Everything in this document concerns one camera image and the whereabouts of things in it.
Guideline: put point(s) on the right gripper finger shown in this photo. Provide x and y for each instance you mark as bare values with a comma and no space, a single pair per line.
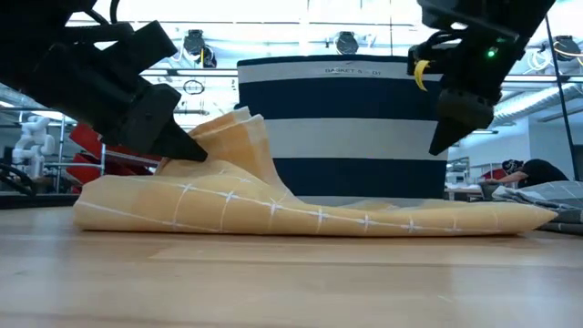
448,136

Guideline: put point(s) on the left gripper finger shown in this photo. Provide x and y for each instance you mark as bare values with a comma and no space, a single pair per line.
180,148

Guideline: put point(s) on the orange checked towel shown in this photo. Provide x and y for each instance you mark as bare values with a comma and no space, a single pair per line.
205,209

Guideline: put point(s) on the navy white striped basket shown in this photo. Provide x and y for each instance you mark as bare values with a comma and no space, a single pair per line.
346,95

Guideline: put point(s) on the grey checked towel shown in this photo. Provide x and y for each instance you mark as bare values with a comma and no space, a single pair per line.
555,191

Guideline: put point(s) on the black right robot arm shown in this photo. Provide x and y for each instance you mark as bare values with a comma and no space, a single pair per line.
492,13

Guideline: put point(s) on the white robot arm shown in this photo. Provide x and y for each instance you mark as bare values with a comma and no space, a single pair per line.
34,136

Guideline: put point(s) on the red plastic bin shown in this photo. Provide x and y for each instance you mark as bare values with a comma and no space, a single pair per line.
82,168
86,136

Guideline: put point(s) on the thin black pole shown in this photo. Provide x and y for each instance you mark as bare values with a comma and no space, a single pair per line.
562,105

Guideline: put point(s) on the person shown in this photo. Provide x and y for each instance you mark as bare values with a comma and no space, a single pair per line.
542,173

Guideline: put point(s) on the white basket label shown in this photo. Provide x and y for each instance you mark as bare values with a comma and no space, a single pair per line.
341,71

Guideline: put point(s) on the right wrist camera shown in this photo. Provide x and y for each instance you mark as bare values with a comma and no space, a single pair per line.
442,52

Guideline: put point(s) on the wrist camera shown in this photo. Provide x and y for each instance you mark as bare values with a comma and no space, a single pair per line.
141,45
442,52

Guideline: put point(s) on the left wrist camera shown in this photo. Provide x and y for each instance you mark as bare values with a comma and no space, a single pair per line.
141,45

